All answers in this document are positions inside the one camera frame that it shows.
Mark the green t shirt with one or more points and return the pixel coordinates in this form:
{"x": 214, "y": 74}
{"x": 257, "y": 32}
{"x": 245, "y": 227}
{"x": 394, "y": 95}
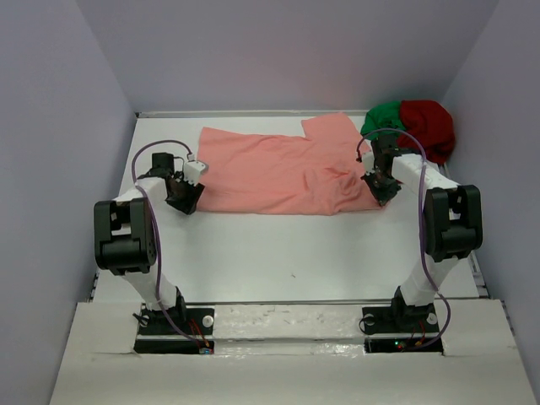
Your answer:
{"x": 385, "y": 115}

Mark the aluminium left side rail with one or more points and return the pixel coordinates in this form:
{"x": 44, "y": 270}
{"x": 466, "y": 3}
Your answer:
{"x": 94, "y": 284}

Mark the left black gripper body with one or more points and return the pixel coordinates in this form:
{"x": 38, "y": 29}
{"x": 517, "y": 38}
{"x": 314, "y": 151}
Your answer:
{"x": 186, "y": 194}

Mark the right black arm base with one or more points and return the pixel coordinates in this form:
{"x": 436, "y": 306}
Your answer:
{"x": 385, "y": 334}

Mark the pink t shirt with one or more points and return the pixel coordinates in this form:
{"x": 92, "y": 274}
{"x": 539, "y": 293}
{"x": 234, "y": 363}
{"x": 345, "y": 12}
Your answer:
{"x": 313, "y": 174}

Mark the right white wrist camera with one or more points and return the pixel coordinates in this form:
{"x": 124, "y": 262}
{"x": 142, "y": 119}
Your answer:
{"x": 367, "y": 159}

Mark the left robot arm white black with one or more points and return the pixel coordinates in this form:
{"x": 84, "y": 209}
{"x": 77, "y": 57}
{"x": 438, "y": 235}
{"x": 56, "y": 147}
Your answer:
{"x": 126, "y": 234}

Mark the red t shirt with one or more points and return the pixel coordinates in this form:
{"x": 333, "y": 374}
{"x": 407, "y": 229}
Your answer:
{"x": 432, "y": 125}

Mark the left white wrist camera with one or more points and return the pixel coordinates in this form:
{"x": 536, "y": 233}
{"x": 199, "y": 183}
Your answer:
{"x": 193, "y": 170}

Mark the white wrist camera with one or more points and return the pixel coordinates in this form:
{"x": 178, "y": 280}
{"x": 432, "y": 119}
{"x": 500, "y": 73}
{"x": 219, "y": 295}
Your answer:
{"x": 193, "y": 170}
{"x": 367, "y": 159}

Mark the aluminium front rail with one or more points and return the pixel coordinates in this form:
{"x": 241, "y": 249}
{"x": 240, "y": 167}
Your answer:
{"x": 294, "y": 302}

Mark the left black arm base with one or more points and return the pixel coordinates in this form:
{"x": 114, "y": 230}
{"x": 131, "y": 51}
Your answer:
{"x": 191, "y": 336}

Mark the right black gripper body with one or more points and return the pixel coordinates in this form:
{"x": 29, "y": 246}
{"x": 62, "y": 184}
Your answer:
{"x": 383, "y": 187}

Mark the aluminium back rail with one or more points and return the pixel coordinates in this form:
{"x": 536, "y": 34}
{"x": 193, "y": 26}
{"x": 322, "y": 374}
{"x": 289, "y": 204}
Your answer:
{"x": 242, "y": 113}

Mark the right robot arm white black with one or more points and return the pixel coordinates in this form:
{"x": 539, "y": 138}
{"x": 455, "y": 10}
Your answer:
{"x": 450, "y": 228}

